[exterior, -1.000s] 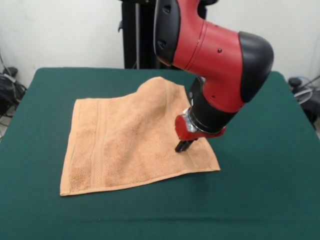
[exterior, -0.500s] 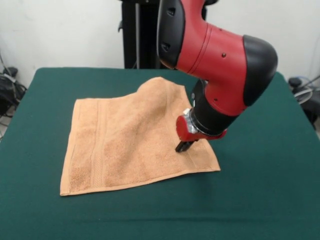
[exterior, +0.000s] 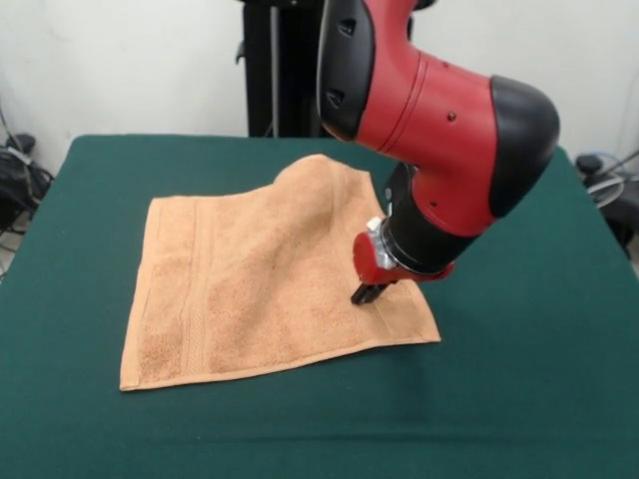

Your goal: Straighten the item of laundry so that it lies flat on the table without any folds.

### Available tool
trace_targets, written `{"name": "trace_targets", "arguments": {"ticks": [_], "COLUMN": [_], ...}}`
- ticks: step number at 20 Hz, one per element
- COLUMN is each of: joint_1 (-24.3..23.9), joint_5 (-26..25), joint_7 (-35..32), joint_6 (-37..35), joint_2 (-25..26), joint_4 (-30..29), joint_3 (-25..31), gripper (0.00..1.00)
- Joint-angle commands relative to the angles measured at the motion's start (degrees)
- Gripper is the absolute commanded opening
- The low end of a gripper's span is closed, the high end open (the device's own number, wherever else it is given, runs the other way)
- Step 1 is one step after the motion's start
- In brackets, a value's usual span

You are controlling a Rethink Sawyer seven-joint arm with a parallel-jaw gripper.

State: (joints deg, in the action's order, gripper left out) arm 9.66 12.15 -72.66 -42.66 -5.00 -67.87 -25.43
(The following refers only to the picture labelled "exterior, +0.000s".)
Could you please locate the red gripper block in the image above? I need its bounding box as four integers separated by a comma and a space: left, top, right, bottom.
349, 232, 456, 305

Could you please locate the dark green table cloth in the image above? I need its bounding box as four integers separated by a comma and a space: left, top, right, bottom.
0, 133, 639, 479

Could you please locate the black pedestal column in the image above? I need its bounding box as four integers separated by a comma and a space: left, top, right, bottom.
235, 0, 416, 139

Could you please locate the tan terry towel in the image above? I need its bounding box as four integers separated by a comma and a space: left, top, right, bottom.
118, 154, 442, 393

